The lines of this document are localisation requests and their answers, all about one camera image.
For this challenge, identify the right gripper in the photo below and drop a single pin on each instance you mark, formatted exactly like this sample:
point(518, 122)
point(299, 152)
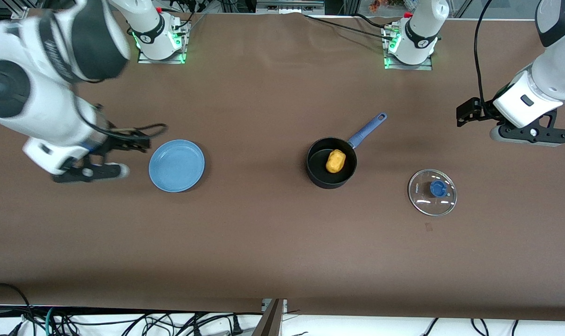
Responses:
point(110, 141)

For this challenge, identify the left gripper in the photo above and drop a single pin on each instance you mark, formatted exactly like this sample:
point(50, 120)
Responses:
point(481, 111)

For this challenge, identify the glass lid with blue knob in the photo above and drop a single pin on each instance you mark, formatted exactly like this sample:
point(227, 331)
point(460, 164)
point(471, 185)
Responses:
point(438, 188)

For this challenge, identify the yellow potato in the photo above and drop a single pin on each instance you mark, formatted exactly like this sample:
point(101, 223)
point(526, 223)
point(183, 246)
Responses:
point(336, 161)

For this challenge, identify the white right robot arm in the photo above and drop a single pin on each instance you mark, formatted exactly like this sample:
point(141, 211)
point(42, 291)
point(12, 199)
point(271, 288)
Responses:
point(39, 107)

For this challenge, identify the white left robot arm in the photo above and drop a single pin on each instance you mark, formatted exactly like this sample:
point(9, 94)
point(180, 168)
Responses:
point(560, 70)

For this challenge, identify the blue round plate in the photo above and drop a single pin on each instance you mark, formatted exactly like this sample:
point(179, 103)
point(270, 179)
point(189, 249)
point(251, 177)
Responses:
point(177, 165)

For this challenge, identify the brown table cover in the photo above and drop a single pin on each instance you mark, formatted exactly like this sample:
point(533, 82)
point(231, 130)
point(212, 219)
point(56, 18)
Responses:
point(263, 242)

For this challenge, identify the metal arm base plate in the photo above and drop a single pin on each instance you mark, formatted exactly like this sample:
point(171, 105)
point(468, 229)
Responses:
point(406, 66)
point(182, 44)

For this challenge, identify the aluminium frame profile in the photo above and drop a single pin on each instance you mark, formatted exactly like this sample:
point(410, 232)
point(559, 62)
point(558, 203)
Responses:
point(287, 7)

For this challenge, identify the metal camera post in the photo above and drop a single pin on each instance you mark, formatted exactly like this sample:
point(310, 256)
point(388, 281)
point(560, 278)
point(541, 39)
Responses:
point(270, 322)

